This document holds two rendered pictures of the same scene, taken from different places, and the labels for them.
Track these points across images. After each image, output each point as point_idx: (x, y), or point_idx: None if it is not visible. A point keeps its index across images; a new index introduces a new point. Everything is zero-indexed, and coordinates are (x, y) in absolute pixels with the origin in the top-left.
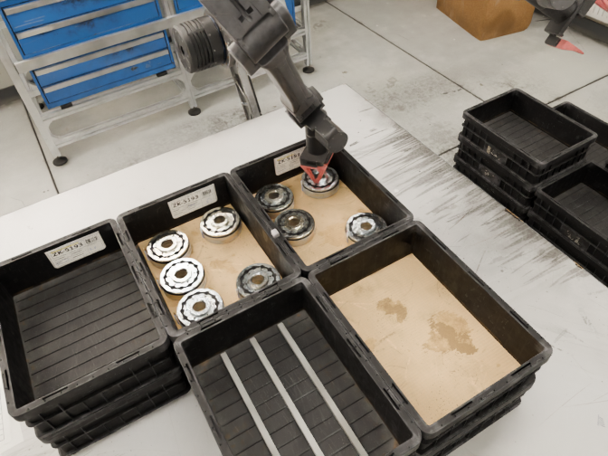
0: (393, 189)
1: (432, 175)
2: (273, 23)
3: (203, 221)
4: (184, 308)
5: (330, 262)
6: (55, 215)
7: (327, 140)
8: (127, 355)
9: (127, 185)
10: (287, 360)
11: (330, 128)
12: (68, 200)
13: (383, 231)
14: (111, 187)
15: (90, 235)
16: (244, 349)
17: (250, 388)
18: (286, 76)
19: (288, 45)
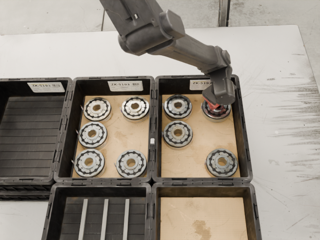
0: (275, 130)
1: (311, 134)
2: (154, 33)
3: (125, 102)
4: (80, 158)
5: (173, 183)
6: (65, 46)
7: (216, 97)
8: (26, 177)
9: (113, 43)
10: (117, 225)
11: (222, 90)
12: (77, 39)
13: (223, 178)
14: (104, 41)
15: (55, 83)
16: (99, 203)
17: (87, 230)
18: (178, 57)
19: (173, 45)
